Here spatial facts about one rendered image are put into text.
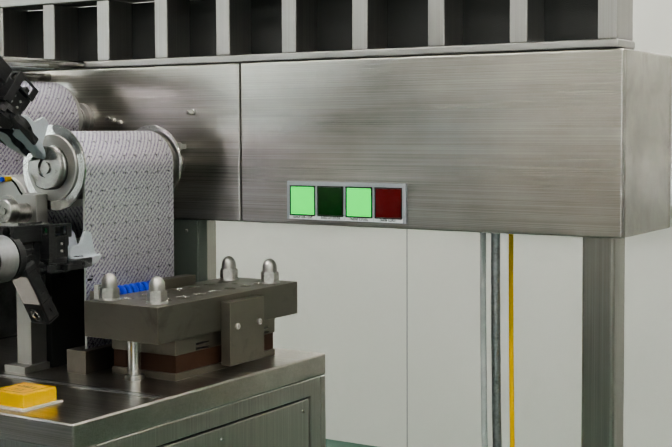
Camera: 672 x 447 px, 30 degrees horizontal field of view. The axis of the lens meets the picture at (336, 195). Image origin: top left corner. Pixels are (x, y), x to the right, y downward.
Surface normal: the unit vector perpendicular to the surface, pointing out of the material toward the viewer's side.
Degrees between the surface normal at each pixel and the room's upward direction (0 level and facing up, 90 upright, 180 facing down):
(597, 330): 90
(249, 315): 90
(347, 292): 90
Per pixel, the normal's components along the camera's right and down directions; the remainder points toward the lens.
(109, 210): 0.84, 0.03
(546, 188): -0.54, 0.04
